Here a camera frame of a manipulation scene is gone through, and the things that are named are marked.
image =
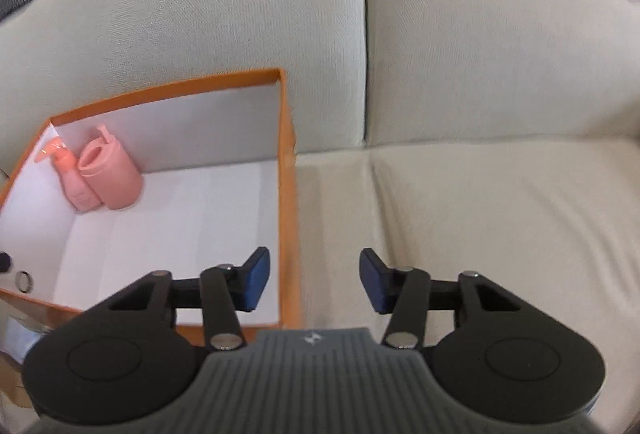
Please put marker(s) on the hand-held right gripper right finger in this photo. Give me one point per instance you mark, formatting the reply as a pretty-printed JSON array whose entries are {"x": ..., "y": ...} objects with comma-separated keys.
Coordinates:
[{"x": 375, "y": 281}]

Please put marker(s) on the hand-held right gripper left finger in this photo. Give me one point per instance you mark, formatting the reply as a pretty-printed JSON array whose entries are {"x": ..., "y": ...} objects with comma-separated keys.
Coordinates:
[{"x": 255, "y": 280}]

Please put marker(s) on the orange cardboard box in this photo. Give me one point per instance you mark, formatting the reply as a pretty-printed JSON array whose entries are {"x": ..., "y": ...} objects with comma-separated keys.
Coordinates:
[{"x": 200, "y": 214}]

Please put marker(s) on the pink cup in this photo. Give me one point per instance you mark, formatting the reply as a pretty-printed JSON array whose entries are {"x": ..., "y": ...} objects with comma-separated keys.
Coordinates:
[{"x": 112, "y": 176}]

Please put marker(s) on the pink pump bottle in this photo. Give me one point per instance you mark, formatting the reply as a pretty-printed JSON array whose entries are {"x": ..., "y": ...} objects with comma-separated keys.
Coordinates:
[{"x": 75, "y": 186}]

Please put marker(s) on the beige sofa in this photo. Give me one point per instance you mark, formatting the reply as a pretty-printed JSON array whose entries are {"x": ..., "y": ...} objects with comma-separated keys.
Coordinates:
[{"x": 475, "y": 78}]

